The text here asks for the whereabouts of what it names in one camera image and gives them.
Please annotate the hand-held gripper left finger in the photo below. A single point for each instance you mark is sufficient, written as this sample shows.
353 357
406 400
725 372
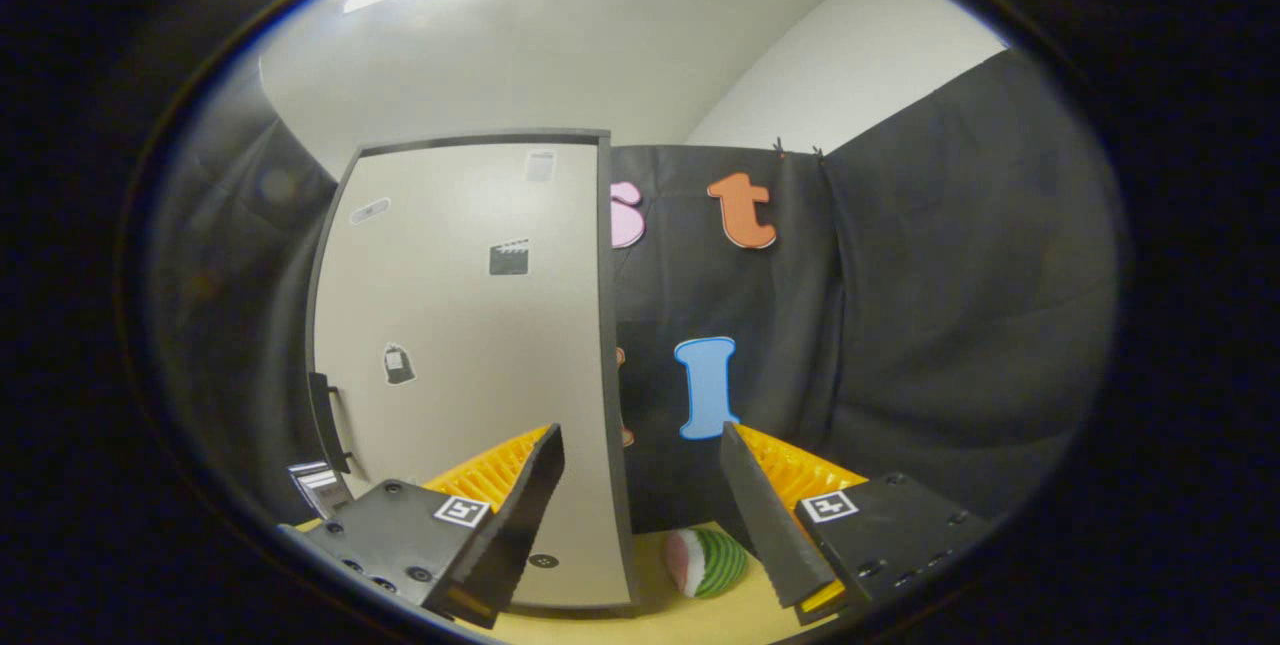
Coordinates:
520 515

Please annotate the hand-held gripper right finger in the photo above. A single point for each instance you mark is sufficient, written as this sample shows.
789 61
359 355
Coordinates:
770 525

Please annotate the grey shoe cabinet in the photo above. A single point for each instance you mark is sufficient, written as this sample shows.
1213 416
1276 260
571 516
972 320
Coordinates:
606 325

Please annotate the watermelon slice toy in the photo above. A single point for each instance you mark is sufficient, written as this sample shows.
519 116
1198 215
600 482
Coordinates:
712 563

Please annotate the blue cover book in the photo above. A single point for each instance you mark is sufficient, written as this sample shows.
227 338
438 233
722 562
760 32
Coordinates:
300 470

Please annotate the black backdrop cloth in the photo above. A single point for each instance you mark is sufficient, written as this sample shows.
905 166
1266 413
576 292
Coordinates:
950 305

